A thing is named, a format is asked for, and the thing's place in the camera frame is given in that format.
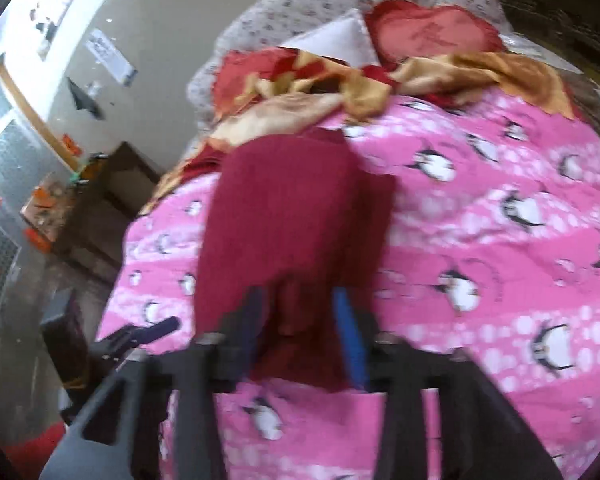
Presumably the dark wooden headboard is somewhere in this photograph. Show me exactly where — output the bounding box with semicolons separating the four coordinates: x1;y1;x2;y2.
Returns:
472;0;600;91

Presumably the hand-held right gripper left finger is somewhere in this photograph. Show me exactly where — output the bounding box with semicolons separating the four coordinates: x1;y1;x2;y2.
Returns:
40;287;266;480

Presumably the glass panel door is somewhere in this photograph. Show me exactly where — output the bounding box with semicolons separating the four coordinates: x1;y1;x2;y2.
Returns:
0;52;81;386

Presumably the red heart cushion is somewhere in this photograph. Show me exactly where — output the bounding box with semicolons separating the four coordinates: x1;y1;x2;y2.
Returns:
365;0;508;68

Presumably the white pillow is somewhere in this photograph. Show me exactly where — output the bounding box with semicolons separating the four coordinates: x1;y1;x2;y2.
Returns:
280;7;381;68

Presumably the dark wooden cabinet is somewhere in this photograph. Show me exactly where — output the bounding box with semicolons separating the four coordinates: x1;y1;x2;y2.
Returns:
55;141;163;281

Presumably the maroon t-shirt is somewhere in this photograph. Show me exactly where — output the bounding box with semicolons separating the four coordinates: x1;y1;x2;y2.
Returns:
192;127;398;393

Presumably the black hanging wall item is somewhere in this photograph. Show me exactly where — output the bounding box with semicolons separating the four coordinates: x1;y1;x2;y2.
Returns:
66;77;106;121

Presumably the pink penguin blanket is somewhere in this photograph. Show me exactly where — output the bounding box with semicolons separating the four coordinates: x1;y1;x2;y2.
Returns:
95;92;600;480

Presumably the white wall poster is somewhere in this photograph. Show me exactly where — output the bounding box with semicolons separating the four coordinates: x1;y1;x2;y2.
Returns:
85;27;138;86

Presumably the dark box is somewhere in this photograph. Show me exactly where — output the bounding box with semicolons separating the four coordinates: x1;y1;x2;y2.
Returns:
40;290;90;391

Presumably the framed wall picture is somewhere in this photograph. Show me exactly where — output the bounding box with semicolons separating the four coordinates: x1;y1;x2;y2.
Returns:
35;0;76;61

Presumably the red floor mat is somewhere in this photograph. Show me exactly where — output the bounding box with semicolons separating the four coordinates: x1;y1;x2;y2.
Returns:
5;420;68;480

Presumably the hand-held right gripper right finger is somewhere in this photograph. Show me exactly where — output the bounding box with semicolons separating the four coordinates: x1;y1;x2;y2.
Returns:
330;287;566;480

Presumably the red and gold patterned blanket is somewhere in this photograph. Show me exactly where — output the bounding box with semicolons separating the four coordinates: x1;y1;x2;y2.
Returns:
137;47;586;216

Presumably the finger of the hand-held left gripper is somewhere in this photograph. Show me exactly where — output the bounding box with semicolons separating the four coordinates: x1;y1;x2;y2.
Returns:
87;316;181;361

